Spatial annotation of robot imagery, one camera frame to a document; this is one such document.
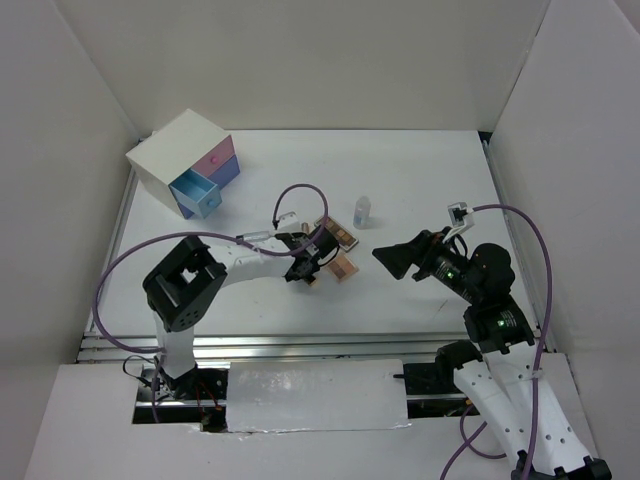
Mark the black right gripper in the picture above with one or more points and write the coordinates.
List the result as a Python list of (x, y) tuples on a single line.
[(421, 251)]

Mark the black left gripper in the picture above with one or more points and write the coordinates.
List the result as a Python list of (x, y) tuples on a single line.
[(292, 278)]

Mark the clear plastic bottle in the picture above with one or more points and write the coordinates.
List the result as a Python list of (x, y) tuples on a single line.
[(362, 212)]

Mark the light blue drawer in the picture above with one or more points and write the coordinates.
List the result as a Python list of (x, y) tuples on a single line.
[(195, 194)]

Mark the pink drawer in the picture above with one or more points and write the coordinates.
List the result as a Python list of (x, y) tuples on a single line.
[(214, 159)]

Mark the white drawer cabinet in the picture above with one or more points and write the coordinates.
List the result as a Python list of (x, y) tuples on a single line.
[(170, 151)]

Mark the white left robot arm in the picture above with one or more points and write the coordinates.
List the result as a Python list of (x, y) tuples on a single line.
[(182, 287)]

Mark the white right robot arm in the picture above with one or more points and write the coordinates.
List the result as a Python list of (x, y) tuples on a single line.
[(495, 367)]

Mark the square pink eyeshadow palette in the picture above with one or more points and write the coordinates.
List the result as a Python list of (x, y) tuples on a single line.
[(341, 268)]

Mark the long brown eyeshadow palette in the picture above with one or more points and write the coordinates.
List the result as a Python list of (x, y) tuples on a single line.
[(335, 235)]

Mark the purple drawer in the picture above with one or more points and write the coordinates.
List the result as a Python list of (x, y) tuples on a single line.
[(229, 171)]

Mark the white taped cover panel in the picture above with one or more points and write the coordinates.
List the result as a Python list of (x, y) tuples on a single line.
[(328, 395)]

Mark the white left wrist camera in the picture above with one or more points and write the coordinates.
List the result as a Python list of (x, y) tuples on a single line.
[(287, 223)]

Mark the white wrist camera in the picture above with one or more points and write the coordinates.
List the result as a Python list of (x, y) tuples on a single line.
[(287, 223), (461, 216)]

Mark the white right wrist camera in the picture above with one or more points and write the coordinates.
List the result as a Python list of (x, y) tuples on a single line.
[(461, 216)]

